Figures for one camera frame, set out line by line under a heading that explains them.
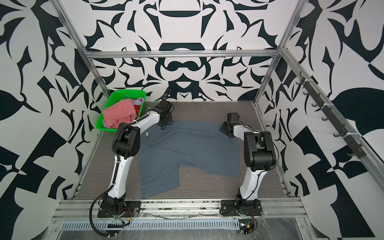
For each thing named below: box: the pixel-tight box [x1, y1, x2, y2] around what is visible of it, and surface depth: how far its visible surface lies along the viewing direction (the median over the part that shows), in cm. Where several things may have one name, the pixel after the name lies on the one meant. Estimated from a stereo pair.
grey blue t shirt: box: [138, 121, 241, 199], surface depth 96 cm
